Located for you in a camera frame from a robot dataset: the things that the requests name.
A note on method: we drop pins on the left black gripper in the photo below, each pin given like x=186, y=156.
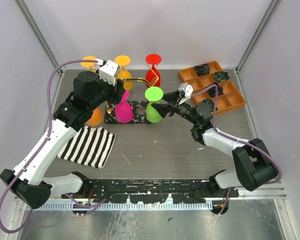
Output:
x=116, y=95

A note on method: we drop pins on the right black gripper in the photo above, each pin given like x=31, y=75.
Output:
x=172, y=98

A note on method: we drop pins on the green plastic wine glass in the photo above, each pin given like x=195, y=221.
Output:
x=153, y=94

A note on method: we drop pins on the pink plastic wine glass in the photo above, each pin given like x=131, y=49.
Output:
x=123, y=110

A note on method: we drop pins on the red plastic wine glass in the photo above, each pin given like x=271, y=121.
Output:
x=153, y=76

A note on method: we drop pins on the gold wine glass rack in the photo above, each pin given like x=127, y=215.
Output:
x=138, y=107

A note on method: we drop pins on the orange plastic wine glass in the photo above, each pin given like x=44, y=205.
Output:
x=96, y=118

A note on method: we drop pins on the yellow plastic wine glass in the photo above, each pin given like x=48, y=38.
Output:
x=89, y=66

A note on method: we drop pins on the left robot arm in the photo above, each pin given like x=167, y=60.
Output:
x=27, y=180

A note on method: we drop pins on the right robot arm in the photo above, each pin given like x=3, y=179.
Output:
x=253, y=165

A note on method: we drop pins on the dark rose bottom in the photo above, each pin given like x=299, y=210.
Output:
x=210, y=102

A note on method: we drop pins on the dark red rose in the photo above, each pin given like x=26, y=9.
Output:
x=218, y=89

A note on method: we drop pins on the dark rose top left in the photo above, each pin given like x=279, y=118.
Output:
x=202, y=69

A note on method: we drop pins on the dark green rose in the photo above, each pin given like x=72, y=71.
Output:
x=221, y=76

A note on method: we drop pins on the black white striped cloth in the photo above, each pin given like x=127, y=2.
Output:
x=89, y=147

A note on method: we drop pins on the orange compartment tray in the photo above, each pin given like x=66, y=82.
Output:
x=212, y=85

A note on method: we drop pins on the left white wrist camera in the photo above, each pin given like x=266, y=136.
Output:
x=108, y=71

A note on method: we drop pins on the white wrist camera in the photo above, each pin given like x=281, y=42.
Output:
x=185, y=91
x=108, y=71

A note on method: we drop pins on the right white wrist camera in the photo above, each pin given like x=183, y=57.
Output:
x=185, y=91

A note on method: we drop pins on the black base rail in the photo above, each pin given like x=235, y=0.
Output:
x=150, y=191

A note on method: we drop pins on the white slotted cable duct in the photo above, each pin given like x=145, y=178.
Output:
x=64, y=205

